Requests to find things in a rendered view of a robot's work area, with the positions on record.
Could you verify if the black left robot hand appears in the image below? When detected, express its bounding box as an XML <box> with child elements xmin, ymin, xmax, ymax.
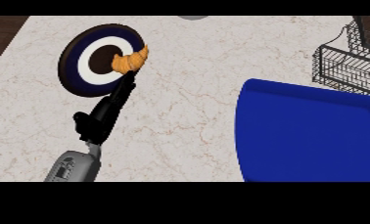
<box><xmin>73</xmin><ymin>69</ymin><xmax>140</xmax><ymax>146</ymax></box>

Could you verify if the blue tray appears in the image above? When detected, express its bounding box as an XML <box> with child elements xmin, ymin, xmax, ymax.
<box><xmin>234</xmin><ymin>77</ymin><xmax>370</xmax><ymax>183</ymax></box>

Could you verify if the blue white round plate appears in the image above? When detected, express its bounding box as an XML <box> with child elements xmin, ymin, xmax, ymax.
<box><xmin>57</xmin><ymin>22</ymin><xmax>149</xmax><ymax>99</ymax></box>

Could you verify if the golden croissant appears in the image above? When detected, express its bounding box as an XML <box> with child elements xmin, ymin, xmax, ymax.
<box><xmin>110</xmin><ymin>44</ymin><xmax>152</xmax><ymax>75</ymax></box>

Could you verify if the grey round object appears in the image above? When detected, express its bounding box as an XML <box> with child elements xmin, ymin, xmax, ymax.
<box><xmin>177</xmin><ymin>16</ymin><xmax>212</xmax><ymax>22</ymax></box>

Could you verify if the black wire tiered basket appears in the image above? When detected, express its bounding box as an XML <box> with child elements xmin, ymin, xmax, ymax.
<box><xmin>311</xmin><ymin>16</ymin><xmax>370</xmax><ymax>96</ymax></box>

